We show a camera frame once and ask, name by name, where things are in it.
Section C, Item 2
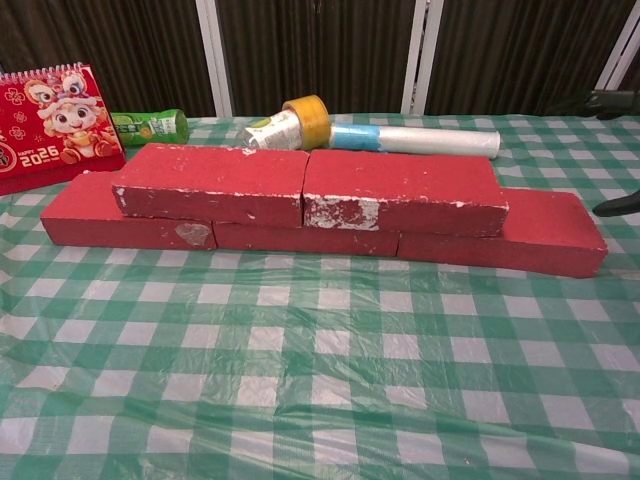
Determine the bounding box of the yellow tape roll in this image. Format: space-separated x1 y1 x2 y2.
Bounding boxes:
281 94 332 150

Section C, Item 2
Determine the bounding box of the white partition frame post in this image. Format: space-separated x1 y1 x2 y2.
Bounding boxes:
594 0 640 94
194 0 236 117
402 0 444 116

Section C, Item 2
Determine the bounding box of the red spiral desk calendar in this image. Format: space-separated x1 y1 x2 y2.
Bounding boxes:
0 62 128 196

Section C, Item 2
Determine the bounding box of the green drink bottle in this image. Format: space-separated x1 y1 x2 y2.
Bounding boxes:
109 108 190 148

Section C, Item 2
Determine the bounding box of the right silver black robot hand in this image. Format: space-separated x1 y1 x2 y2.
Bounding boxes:
582 89 640 217

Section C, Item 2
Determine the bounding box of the clear bottle white label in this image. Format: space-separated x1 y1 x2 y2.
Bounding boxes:
244 110 306 150

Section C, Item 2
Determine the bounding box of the plastic bag roll blue band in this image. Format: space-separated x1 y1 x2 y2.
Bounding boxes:
328 124 502 161

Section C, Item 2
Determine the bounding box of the green checked tablecloth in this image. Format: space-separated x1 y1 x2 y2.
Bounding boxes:
0 113 640 480

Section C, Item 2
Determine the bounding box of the red foam brick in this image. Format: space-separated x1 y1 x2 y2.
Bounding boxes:
302 149 511 239
212 222 401 259
110 143 310 229
40 171 219 251
398 188 610 278

